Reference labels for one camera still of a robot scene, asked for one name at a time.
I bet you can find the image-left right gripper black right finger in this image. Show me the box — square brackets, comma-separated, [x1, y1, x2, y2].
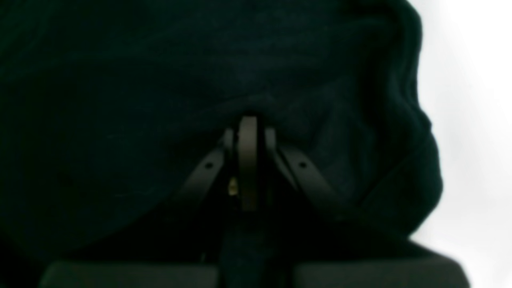
[258, 127, 470, 288]

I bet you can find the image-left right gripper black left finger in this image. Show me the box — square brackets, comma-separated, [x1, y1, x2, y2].
[38, 117, 258, 288]

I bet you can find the black t-shirt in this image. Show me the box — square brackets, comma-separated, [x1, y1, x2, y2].
[1, 0, 442, 264]

